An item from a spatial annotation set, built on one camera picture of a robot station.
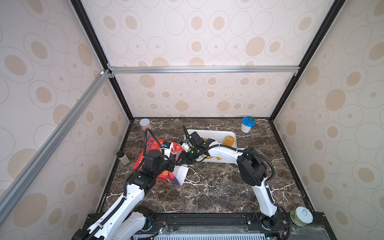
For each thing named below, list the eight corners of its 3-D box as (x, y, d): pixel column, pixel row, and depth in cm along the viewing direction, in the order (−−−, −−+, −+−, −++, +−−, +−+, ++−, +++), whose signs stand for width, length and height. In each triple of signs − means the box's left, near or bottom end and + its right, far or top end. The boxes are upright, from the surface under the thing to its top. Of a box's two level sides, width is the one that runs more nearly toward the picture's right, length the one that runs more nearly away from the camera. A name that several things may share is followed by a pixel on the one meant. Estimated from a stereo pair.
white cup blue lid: (240, 134, 112) (244, 124, 104) (238, 126, 118) (241, 116, 109) (251, 134, 112) (256, 124, 104) (249, 126, 118) (253, 116, 109)
